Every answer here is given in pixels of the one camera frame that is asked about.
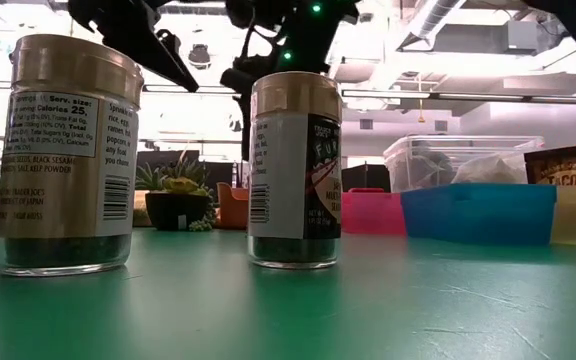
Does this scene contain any taco seasoning packet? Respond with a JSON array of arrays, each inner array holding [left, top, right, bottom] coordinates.
[[523, 143, 576, 187]]

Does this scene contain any black monitor behind bins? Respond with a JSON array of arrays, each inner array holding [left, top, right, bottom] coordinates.
[[341, 163, 392, 194]]

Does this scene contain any narrow black monitor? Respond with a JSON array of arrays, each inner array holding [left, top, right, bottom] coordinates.
[[202, 160, 239, 209]]

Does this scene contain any horizontal metal rail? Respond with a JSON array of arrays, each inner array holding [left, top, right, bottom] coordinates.
[[340, 88, 576, 106]]

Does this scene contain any yellow hanging tag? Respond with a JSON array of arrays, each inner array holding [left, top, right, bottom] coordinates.
[[416, 72, 427, 125]]

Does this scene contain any white plastic bag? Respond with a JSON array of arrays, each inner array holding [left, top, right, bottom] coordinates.
[[452, 153, 528, 185]]

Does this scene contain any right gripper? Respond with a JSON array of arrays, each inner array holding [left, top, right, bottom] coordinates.
[[219, 49, 289, 162]]

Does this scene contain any tan box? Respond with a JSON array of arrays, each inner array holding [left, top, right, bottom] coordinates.
[[132, 189, 152, 228]]

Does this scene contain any black ceiling camera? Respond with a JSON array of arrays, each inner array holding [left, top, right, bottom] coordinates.
[[187, 43, 213, 71]]

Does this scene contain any long ceiling light bar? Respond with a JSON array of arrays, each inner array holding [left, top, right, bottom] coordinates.
[[141, 83, 242, 96]]

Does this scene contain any blue plastic bin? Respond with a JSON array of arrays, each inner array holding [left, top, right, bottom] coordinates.
[[400, 182, 558, 247]]

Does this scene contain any large gold-lid furikake jar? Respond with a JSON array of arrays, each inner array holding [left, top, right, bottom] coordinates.
[[0, 32, 145, 278]]

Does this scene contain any pink plastic bin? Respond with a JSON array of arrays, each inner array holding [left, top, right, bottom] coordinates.
[[341, 188, 408, 237]]

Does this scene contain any succulent plant in black pot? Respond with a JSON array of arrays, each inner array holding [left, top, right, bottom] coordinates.
[[135, 144, 218, 233]]

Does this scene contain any grey ceiling duct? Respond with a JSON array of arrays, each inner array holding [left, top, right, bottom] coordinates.
[[397, 0, 469, 51]]

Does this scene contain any orange plastic bin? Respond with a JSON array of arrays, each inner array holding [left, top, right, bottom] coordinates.
[[216, 181, 250, 231]]

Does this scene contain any black-label gold-lid furikake jar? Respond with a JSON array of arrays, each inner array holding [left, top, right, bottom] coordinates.
[[246, 71, 344, 271]]

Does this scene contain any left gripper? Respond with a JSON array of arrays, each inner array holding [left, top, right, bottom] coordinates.
[[67, 0, 200, 94]]

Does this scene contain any wide black monitor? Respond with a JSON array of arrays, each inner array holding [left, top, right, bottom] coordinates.
[[136, 149, 201, 181]]

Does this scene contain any clear plastic storage box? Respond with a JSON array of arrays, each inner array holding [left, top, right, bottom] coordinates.
[[383, 134, 545, 194]]

